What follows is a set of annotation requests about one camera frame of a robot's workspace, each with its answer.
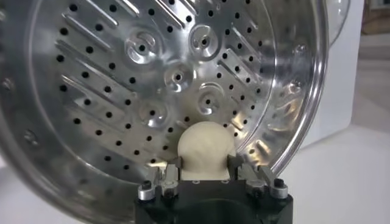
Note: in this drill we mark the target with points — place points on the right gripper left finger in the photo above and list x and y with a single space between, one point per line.
170 182

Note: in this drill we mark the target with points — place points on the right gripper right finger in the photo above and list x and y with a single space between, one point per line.
278 190

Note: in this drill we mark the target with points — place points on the white steamed baozi bun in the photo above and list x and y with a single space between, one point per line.
205 146

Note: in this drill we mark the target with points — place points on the round glass lid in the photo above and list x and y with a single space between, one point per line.
338 18

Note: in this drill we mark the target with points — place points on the perforated steel steamer basket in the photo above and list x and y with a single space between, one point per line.
106 76

